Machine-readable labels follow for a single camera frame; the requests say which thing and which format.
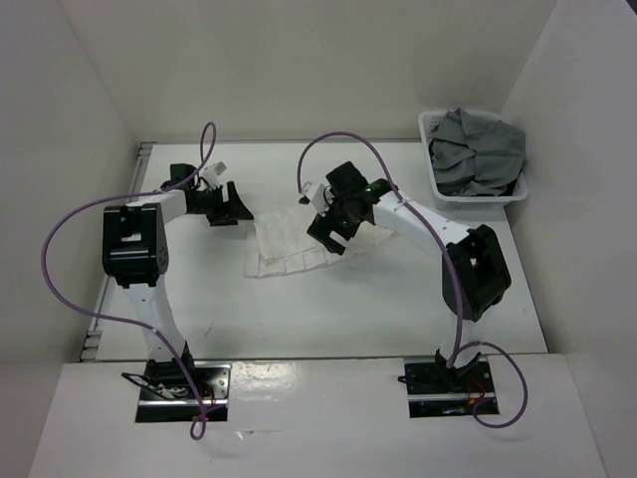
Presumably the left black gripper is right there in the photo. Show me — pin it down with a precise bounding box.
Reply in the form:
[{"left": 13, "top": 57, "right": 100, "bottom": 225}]
[{"left": 190, "top": 181, "right": 254, "bottom": 227}]

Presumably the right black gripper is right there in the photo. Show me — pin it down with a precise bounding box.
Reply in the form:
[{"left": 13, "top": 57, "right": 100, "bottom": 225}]
[{"left": 308, "top": 189, "right": 362, "bottom": 255}]

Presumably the white pleated skirt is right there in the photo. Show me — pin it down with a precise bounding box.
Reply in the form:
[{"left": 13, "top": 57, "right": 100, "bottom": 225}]
[{"left": 244, "top": 205, "right": 395, "bottom": 279}]

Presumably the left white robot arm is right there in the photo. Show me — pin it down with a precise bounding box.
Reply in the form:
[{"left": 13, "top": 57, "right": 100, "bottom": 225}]
[{"left": 102, "top": 162, "right": 254, "bottom": 398}]

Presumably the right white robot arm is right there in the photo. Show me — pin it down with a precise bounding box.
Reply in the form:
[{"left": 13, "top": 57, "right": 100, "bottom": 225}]
[{"left": 297, "top": 161, "right": 512, "bottom": 391}]

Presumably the white plastic basket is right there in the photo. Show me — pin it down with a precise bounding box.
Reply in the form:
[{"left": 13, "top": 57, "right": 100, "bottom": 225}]
[{"left": 418, "top": 110, "right": 529, "bottom": 210}]

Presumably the grey skirt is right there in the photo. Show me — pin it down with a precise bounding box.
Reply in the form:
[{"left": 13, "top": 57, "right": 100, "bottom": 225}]
[{"left": 427, "top": 109, "right": 527, "bottom": 197}]

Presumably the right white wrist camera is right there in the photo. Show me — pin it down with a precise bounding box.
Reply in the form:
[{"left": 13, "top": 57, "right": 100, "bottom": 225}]
[{"left": 299, "top": 181, "right": 333, "bottom": 216}]

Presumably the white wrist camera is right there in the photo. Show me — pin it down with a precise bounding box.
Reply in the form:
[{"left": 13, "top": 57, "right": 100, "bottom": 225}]
[
  {"left": 199, "top": 161, "right": 227, "bottom": 189},
  {"left": 299, "top": 181, "right": 333, "bottom": 216}
]

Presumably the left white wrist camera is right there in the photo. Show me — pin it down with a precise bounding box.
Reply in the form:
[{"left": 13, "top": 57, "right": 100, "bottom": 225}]
[{"left": 199, "top": 161, "right": 227, "bottom": 189}]

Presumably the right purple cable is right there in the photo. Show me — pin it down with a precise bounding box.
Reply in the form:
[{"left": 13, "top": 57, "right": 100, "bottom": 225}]
[{"left": 296, "top": 130, "right": 530, "bottom": 429}]

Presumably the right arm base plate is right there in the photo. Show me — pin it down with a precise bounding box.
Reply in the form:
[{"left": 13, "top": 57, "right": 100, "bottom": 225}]
[{"left": 397, "top": 358, "right": 500, "bottom": 419}]

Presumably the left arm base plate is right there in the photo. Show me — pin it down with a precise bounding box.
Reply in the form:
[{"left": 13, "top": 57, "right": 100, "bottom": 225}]
[{"left": 120, "top": 362, "right": 231, "bottom": 423}]

